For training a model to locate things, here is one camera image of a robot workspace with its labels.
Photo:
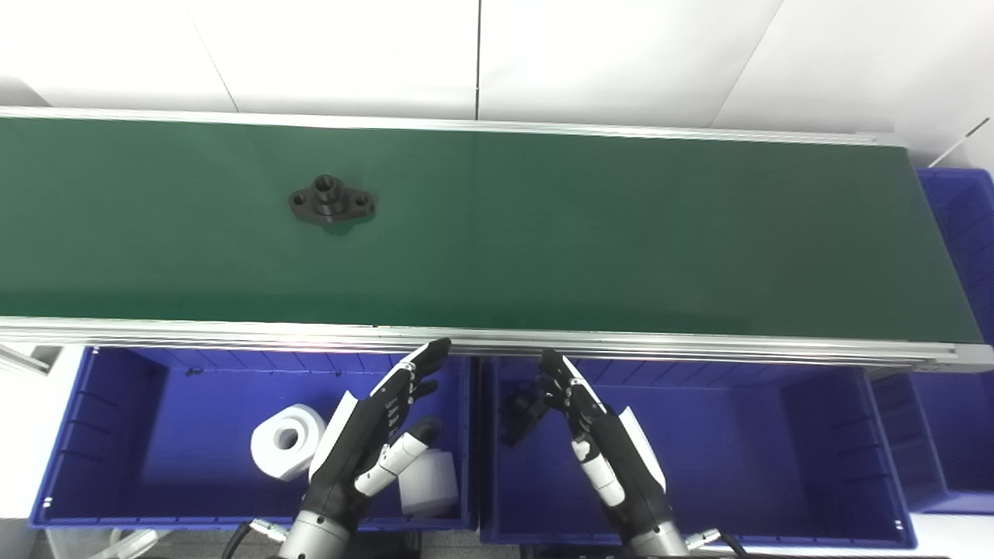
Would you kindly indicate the black flanged metal part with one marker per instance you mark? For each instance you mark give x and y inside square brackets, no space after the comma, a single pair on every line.
[332,203]

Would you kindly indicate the white cylinder part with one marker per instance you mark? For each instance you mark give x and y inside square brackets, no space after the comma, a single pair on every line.
[429,485]

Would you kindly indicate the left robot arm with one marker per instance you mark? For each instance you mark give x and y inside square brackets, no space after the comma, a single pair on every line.
[314,537]

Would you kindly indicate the black robot torso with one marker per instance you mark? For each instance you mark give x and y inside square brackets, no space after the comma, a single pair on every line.
[776,556]

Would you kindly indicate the empty blue plastic bin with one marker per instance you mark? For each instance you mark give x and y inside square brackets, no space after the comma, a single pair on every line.
[967,233]

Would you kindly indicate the blue bin with black parts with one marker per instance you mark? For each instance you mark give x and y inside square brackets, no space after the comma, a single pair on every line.
[738,458]

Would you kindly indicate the blue bin with white parts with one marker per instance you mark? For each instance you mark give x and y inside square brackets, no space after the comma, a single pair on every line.
[186,435]

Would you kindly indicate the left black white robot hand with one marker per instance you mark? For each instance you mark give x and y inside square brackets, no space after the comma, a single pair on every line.
[349,450]

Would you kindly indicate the black part in bin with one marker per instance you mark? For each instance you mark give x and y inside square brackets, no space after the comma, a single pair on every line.
[522,415]

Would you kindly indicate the green conveyor belt aluminium frame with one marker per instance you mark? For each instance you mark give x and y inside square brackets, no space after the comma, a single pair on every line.
[582,233]

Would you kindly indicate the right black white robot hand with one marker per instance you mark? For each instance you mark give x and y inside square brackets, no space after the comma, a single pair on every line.
[629,466]

